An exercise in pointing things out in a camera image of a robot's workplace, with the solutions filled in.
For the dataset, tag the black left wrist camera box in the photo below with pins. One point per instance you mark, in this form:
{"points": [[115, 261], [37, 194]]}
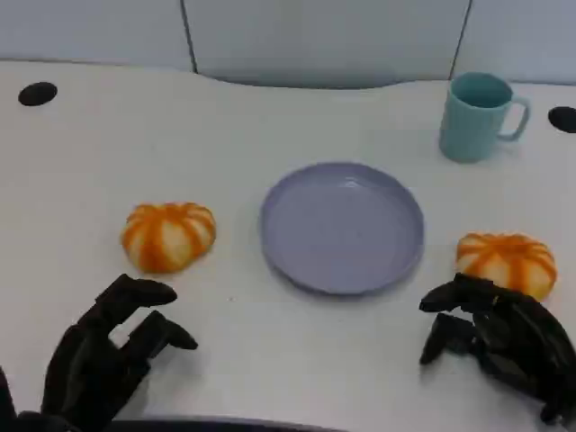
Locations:
{"points": [[6, 396]]}

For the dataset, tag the grey partition panel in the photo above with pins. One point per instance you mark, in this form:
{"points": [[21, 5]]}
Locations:
{"points": [[324, 40], [522, 38], [90, 29]]}

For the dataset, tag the lilac plate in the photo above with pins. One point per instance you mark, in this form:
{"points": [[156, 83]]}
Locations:
{"points": [[342, 229]]}

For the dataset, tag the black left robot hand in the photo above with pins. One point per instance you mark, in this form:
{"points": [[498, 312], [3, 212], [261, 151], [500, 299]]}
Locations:
{"points": [[85, 360]]}

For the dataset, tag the black round table grommet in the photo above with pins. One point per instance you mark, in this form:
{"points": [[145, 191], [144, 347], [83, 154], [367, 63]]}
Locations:
{"points": [[563, 119], [38, 94]]}

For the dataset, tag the pale green mug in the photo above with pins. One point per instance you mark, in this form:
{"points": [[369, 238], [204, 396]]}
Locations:
{"points": [[468, 130]]}

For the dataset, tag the orange white toy bread roll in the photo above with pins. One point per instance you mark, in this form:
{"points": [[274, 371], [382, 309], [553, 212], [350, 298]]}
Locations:
{"points": [[504, 254], [168, 238]]}

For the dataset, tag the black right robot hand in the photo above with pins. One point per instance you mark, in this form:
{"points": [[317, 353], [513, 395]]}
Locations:
{"points": [[526, 342]]}

